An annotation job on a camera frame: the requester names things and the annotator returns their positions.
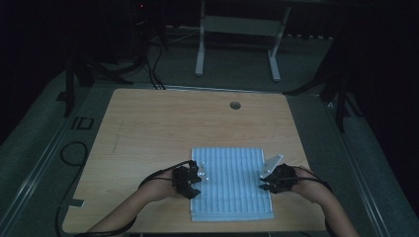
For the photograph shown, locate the white metal desk frame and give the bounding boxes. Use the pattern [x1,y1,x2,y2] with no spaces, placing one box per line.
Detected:
[194,0,293,83]

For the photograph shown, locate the black floor cables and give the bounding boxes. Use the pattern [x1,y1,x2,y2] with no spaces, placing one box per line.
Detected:
[144,42,166,91]

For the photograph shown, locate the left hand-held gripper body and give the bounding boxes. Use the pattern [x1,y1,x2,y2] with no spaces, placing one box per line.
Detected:
[171,160,210,198]

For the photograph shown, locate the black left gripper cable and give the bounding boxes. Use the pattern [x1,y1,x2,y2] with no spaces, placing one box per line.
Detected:
[53,141,195,237]

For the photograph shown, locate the person's right hand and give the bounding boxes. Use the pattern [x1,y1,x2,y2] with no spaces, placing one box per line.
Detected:
[291,168,322,201]

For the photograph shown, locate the dark equipment rack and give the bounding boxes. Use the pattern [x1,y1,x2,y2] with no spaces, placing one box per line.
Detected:
[129,0,167,52]

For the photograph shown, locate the black metal stand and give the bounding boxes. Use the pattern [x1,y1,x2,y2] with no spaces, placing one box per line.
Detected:
[283,33,364,133]
[63,48,134,118]

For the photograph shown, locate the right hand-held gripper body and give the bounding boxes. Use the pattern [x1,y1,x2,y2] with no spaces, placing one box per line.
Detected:
[260,153,299,195]

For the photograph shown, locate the blue striped towel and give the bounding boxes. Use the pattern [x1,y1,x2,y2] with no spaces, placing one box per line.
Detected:
[190,146,275,222]

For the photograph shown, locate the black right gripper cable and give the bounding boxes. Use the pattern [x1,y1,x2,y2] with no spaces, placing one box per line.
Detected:
[283,166,334,237]

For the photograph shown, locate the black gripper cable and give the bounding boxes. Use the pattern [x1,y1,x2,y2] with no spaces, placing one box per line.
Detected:
[53,141,195,237]
[283,166,334,237]

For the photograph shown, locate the person's left hand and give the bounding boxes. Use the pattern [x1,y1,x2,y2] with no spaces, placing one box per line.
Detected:
[144,171,181,202]

